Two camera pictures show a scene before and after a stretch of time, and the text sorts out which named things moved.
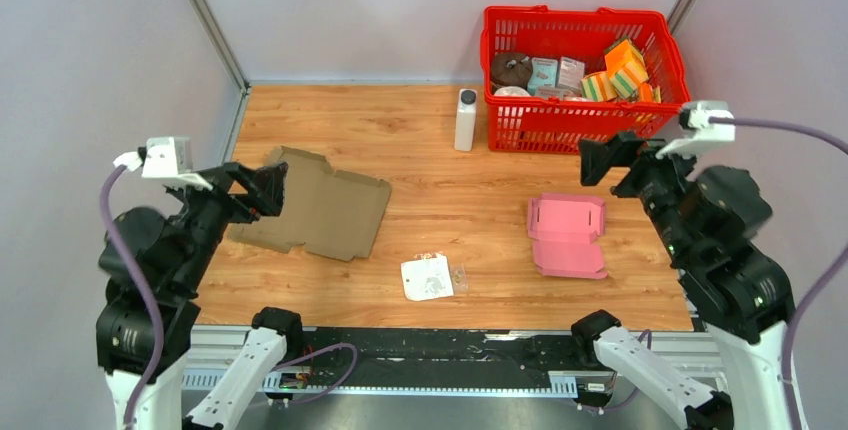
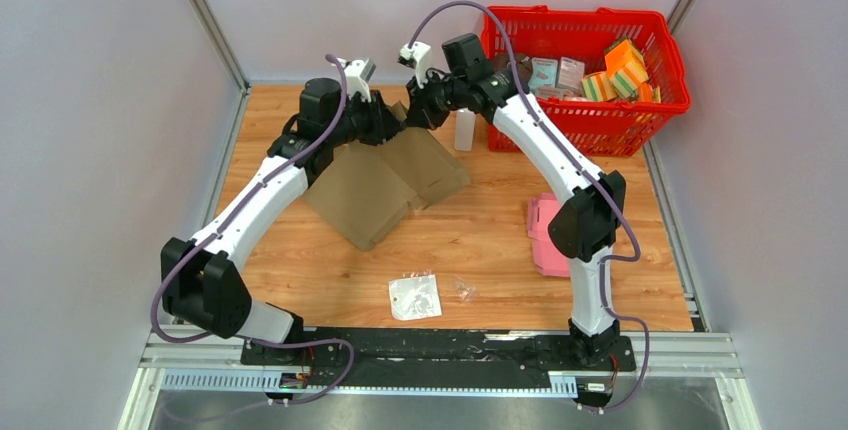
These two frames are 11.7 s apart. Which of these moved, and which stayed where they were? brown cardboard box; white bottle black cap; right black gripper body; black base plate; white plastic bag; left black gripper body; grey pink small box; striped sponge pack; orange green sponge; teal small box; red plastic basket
Moved: brown cardboard box; left black gripper body; right black gripper body; white plastic bag
Stayed: white bottle black cap; red plastic basket; striped sponge pack; teal small box; orange green sponge; grey pink small box; black base plate
